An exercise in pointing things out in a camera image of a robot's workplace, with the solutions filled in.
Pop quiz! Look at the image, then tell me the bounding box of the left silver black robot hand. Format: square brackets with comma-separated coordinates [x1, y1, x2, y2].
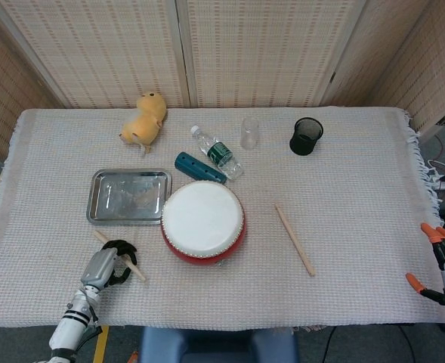
[80, 239, 138, 293]

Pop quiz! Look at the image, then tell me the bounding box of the wooden drumstick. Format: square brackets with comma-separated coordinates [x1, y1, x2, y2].
[94, 230, 147, 283]
[274, 203, 317, 278]

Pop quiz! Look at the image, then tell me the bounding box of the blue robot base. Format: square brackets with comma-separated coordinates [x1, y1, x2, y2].
[138, 325, 301, 363]

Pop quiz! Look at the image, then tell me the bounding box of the rectangular metal tray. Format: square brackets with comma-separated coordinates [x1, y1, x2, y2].
[85, 168, 174, 227]

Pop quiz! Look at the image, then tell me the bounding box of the red drum with white skin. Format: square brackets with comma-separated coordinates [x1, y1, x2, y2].
[160, 179, 248, 266]

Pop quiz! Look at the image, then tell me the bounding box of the white woven tablecloth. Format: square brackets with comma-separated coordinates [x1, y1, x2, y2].
[0, 107, 445, 328]

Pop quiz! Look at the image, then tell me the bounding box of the teal perforated block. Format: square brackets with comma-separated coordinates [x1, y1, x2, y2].
[174, 151, 228, 185]

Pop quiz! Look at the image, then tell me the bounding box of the yellow plush animal toy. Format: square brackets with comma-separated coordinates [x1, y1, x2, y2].
[119, 91, 168, 156]

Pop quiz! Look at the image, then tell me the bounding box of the clear bottle with green label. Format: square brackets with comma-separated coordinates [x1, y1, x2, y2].
[190, 125, 245, 182]

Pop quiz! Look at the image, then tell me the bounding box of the black mesh pen holder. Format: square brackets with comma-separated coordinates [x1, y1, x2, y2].
[289, 116, 325, 157]

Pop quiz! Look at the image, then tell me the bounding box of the woven bamboo folding screen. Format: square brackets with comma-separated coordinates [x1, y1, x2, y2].
[0, 0, 445, 162]

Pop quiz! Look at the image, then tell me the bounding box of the red floor cable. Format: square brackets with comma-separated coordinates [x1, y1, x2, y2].
[432, 132, 445, 164]

